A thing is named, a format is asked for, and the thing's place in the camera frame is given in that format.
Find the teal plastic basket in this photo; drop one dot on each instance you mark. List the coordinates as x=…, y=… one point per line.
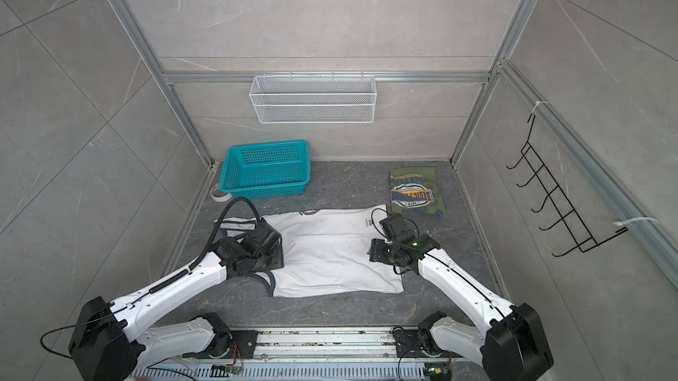
x=266, y=170

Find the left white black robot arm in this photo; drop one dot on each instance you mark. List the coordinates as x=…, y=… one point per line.
x=113, y=339

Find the white wire mesh shelf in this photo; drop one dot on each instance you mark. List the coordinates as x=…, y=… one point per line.
x=290, y=99

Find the black wire hook rack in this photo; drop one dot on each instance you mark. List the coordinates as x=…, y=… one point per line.
x=555, y=197

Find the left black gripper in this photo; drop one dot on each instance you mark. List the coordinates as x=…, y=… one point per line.
x=279, y=256

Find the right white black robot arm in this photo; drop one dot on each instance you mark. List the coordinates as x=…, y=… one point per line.
x=508, y=341

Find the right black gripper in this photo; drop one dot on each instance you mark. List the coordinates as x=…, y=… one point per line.
x=376, y=250

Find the white tank top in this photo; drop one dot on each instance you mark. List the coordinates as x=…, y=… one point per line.
x=327, y=252

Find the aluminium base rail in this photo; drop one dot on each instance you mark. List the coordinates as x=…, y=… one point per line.
x=349, y=353

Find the green tank top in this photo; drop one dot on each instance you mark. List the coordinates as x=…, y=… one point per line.
x=414, y=192

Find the roll of tape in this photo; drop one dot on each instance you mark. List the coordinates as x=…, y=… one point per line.
x=218, y=195

